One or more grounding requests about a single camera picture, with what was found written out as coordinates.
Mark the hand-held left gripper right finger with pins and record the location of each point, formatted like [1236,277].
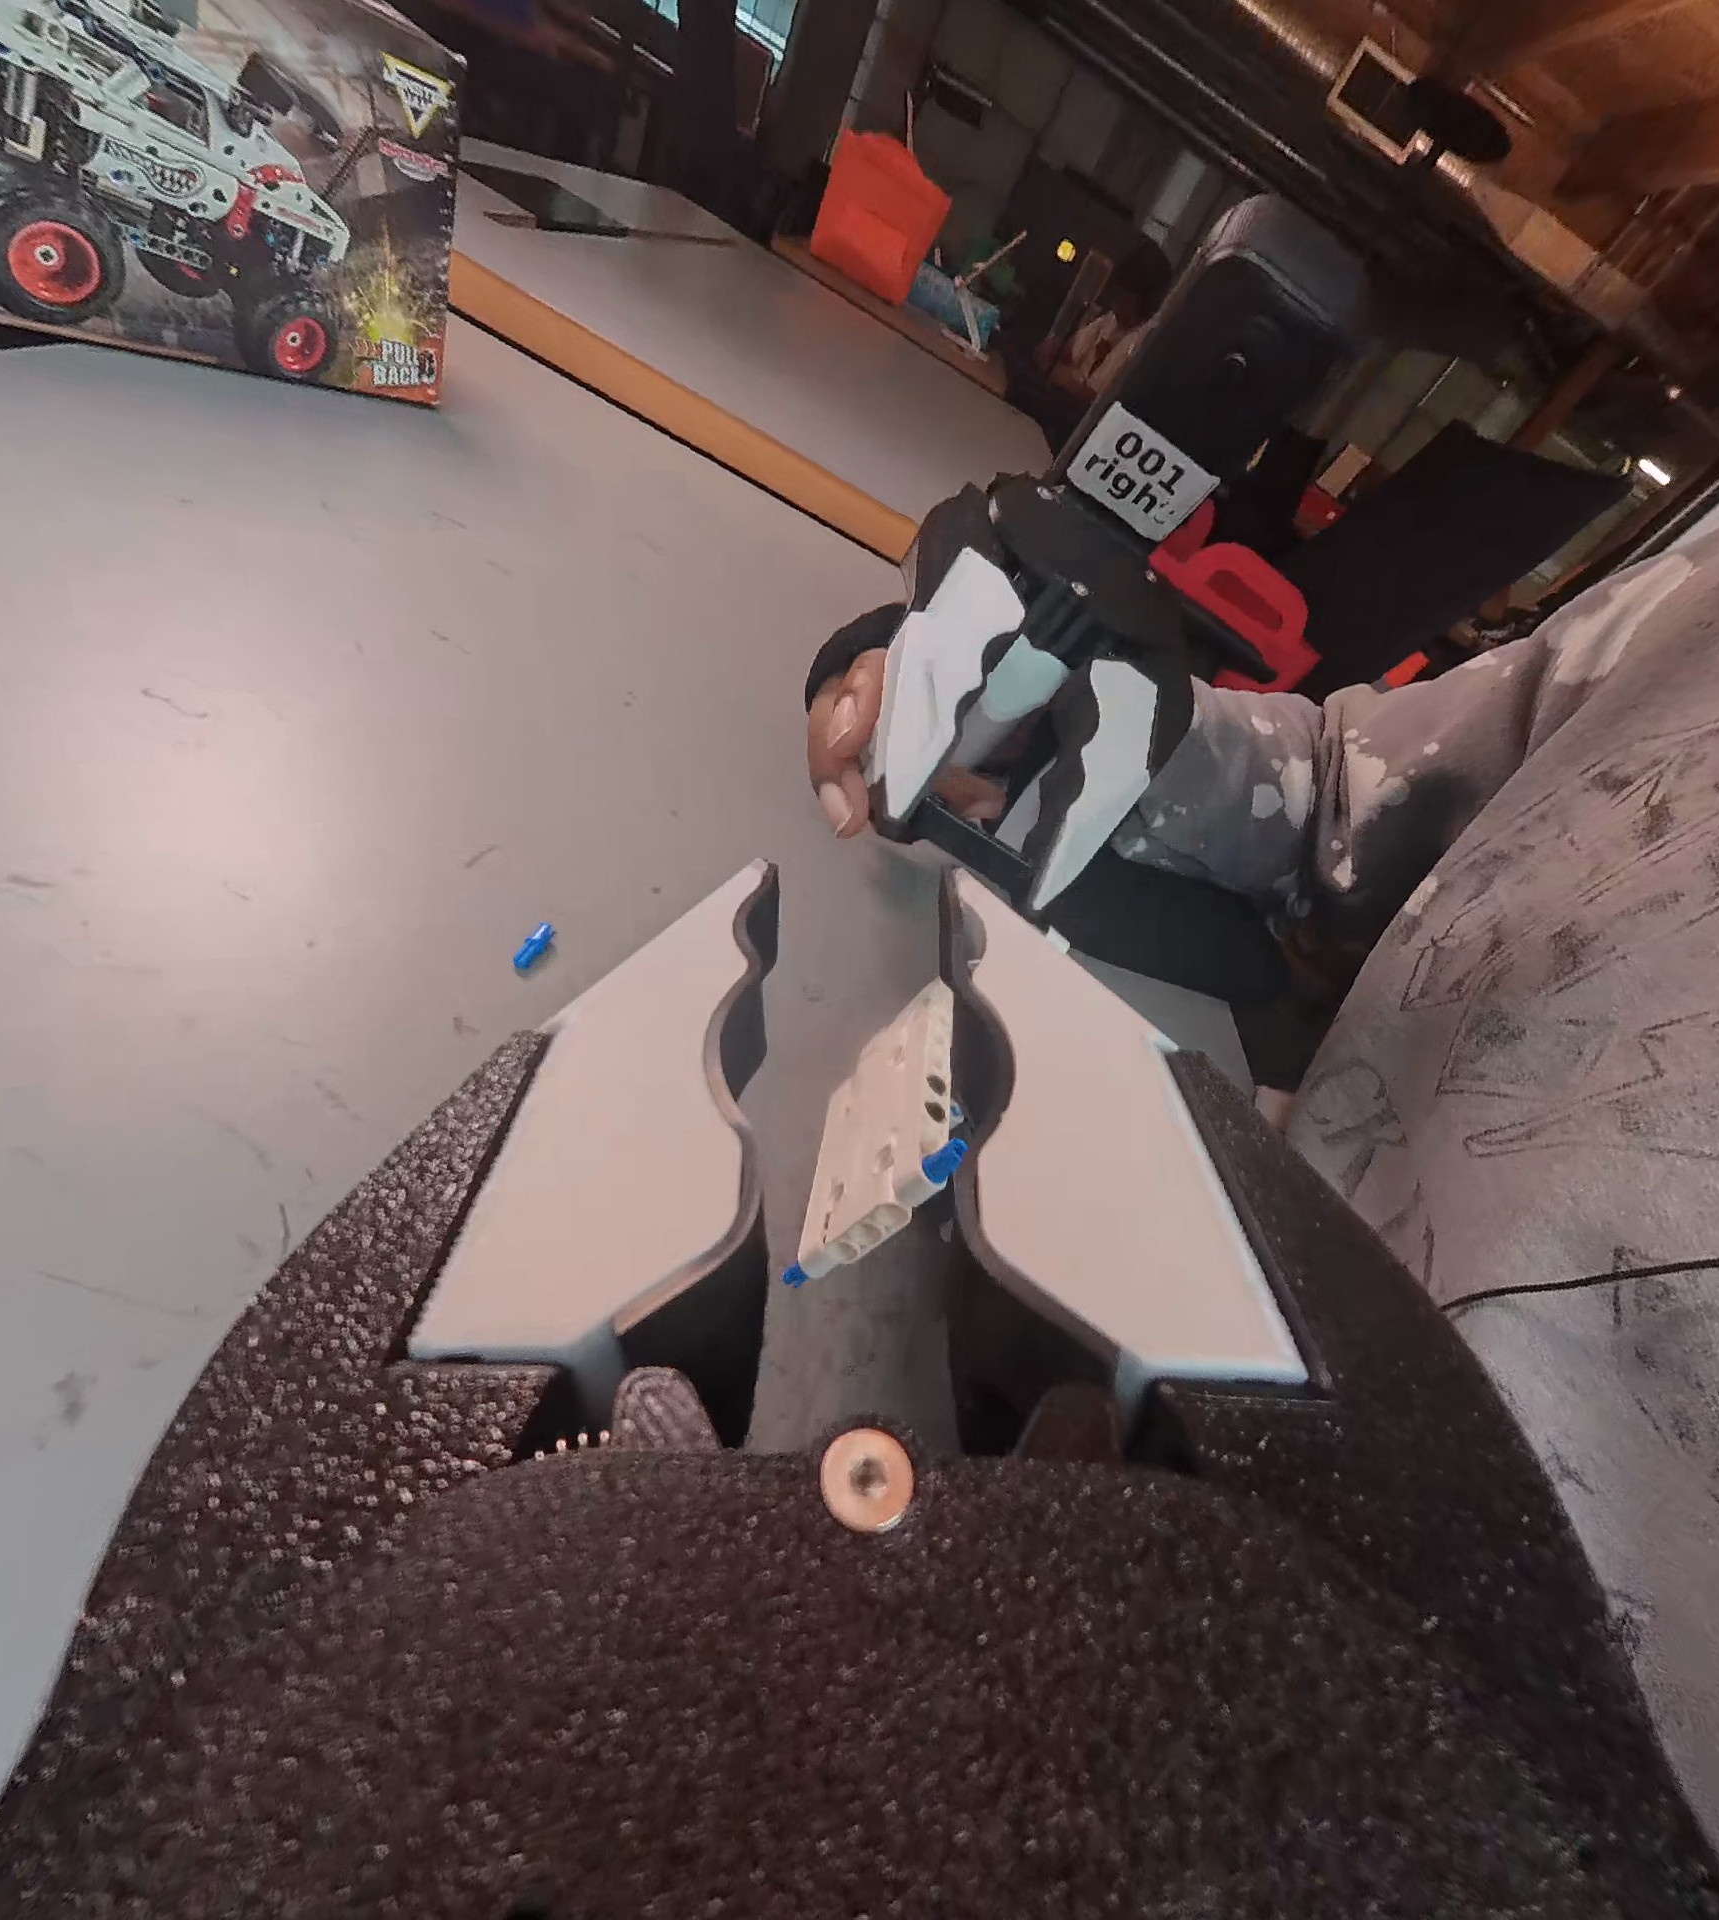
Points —
[1114,1185]

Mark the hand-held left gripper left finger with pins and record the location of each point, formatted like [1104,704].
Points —
[604,1171]

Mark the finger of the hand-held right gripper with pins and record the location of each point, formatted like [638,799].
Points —
[926,675]
[1118,750]

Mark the white bent brick beam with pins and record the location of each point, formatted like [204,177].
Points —
[874,1140]

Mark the person's right hand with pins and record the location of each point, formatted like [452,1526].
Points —
[842,742]

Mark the red plastic container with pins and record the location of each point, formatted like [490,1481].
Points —
[1250,601]

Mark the blue brick pin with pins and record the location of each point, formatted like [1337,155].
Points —
[534,948]

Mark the orange plastic container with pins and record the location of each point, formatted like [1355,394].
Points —
[882,224]

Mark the neighbouring grey table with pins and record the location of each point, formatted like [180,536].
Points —
[740,330]

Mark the person's grey printed sweatshirt torso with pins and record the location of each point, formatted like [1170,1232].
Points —
[1623,1125]

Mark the flat black object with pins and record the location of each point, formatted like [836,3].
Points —
[560,202]

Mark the toy truck cardboard box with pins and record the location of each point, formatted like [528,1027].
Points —
[198,151]

